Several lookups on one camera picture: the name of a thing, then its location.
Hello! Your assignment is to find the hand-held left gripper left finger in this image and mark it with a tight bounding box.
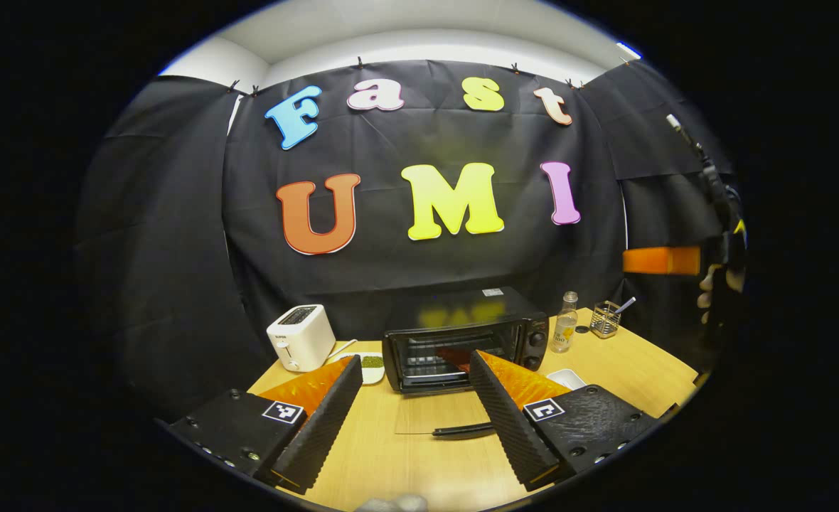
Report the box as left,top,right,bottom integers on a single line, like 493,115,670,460
167,356,363,496

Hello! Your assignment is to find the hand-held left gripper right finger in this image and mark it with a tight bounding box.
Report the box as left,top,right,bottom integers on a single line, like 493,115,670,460
468,350,673,493

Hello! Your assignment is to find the brown meat piece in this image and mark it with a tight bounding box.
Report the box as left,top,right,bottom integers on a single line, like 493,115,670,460
435,346,472,373

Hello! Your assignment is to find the black electric oven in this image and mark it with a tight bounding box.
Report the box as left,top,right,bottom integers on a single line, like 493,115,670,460
382,287,550,438

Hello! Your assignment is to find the white rectangular tray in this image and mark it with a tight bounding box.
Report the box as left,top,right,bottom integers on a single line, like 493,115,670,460
546,368,587,392

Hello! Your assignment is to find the small white dish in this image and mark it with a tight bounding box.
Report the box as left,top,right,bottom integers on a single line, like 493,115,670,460
339,352,385,385

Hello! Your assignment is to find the clear ribbed utensil holder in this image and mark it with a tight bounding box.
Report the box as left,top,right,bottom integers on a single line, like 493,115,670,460
589,301,621,339

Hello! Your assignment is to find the white toaster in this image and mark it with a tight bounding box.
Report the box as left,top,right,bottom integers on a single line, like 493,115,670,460
266,304,336,373

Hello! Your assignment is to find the clear glass bottle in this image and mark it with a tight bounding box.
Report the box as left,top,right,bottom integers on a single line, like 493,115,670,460
550,291,578,354

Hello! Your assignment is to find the black backdrop cloth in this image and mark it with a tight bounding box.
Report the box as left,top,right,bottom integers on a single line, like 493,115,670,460
75,58,737,420

